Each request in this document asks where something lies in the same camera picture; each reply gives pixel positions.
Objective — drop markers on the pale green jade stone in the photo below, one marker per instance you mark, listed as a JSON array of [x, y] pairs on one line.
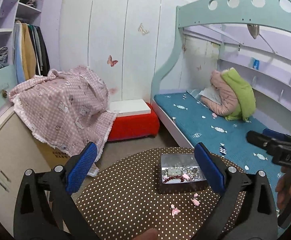
[[174, 171]]

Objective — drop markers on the beige butterfly sticker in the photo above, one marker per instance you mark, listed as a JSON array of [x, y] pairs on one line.
[[142, 30]]

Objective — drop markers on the brown polka dot tablecloth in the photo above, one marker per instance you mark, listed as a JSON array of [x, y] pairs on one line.
[[123, 202]]

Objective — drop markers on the pink white charm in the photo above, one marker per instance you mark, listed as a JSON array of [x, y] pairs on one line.
[[174, 210]]

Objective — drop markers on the white wardrobe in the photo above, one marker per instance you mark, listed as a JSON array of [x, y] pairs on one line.
[[91, 30]]

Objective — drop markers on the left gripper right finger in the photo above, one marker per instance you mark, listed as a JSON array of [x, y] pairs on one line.
[[245, 209]]

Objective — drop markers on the pink butterfly sticker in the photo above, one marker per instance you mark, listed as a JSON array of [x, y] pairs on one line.
[[111, 62]]

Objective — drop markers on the white foam board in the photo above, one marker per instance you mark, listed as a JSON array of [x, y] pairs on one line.
[[129, 107]]

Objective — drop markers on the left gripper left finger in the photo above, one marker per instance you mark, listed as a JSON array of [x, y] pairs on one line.
[[45, 209]]

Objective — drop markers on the blue box on shelf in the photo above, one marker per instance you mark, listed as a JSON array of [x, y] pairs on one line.
[[255, 63]]

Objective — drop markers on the teal bed mattress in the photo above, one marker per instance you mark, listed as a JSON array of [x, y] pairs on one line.
[[196, 123]]

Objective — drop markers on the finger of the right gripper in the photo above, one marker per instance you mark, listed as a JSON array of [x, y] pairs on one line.
[[275, 132], [261, 141]]

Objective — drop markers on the person's left hand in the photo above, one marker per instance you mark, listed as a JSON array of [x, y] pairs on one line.
[[151, 234]]

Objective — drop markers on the teal bunk bed frame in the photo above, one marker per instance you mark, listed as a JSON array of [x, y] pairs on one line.
[[245, 29]]

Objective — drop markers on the beige cabinet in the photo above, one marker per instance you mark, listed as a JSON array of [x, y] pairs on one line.
[[18, 152]]

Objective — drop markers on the red ottoman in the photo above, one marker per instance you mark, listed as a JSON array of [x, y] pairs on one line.
[[135, 126]]

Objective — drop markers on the green pillow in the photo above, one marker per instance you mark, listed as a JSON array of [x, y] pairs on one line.
[[244, 93]]

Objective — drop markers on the person's right hand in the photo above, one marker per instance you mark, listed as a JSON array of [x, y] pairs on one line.
[[280, 189]]

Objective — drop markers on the hanging clothes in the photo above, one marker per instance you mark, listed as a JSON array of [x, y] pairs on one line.
[[30, 56]]

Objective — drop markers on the dark metal tin box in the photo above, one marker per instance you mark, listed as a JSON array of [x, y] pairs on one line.
[[191, 180]]

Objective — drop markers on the pink checkered cloth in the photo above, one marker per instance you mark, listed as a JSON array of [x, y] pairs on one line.
[[65, 110]]

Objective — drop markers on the pink quilted jacket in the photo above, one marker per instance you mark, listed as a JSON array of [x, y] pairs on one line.
[[228, 98]]

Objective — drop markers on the pink bear charm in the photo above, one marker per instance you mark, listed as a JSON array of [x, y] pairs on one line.
[[195, 200]]

